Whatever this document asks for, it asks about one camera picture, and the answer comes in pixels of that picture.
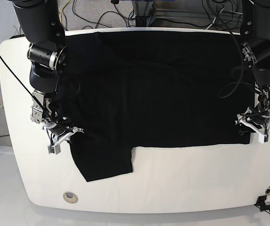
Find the black clamp with cable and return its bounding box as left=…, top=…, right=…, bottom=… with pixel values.
left=255, top=195, right=270, bottom=215

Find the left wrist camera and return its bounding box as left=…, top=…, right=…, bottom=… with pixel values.
left=258, top=134, right=269, bottom=144

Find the silver table grommet left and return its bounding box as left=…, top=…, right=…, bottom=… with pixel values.
left=63, top=192, right=78, bottom=204

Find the aluminium frame post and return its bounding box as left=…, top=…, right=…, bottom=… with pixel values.
left=131, top=0, right=155, bottom=27

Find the black T-shirt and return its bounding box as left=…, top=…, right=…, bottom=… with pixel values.
left=55, top=31, right=254, bottom=182

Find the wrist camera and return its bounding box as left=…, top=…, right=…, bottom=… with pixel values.
left=258, top=134, right=269, bottom=144
left=48, top=145, right=61, bottom=154

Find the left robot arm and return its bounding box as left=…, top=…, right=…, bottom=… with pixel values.
left=232, top=0, right=270, bottom=143

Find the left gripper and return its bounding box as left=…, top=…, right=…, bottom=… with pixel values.
left=235, top=107, right=270, bottom=137

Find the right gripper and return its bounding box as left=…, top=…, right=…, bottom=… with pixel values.
left=41, top=116, right=84, bottom=146

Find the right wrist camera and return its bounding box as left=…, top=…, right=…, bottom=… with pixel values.
left=48, top=145, right=61, bottom=154

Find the yellow cable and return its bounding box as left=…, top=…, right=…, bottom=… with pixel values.
left=59, top=0, right=71, bottom=23

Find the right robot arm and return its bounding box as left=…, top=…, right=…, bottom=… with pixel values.
left=12, top=0, right=83, bottom=148

